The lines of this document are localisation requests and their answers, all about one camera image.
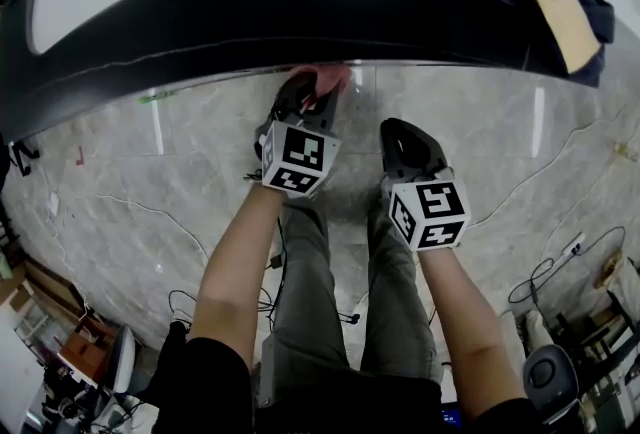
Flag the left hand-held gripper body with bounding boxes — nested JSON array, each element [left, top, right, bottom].
[[258, 109, 342, 198]]

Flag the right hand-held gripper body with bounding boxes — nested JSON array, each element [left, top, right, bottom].
[[385, 165, 472, 252]]

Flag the pink cloth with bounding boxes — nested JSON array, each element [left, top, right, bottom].
[[287, 64, 351, 99]]

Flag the person's right forearm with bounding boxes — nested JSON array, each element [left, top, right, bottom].
[[417, 244, 526, 423]]

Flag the person's left forearm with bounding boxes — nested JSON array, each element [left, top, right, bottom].
[[189, 181, 289, 373]]

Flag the black top vanity cabinet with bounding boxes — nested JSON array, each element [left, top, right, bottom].
[[0, 0, 616, 143]]

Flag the green plastic bottle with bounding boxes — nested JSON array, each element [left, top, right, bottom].
[[137, 90, 179, 104]]

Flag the person's grey trousers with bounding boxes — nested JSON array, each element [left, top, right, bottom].
[[259, 186, 446, 408]]

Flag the white power strip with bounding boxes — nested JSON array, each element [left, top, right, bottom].
[[562, 231, 587, 257]]

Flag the white shell chair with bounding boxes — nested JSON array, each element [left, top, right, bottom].
[[107, 324, 137, 396], [522, 344, 581, 426]]

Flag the person's black shirt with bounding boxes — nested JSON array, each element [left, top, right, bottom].
[[137, 336, 546, 434]]

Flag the black office chair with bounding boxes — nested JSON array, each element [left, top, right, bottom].
[[0, 136, 41, 178]]

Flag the reddish brown box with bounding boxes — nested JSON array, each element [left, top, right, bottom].
[[57, 329, 119, 383]]

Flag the white floor cable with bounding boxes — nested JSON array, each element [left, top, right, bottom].
[[94, 194, 211, 263], [469, 106, 626, 228]]

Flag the black power cable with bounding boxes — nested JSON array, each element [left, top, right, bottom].
[[508, 225, 626, 318]]

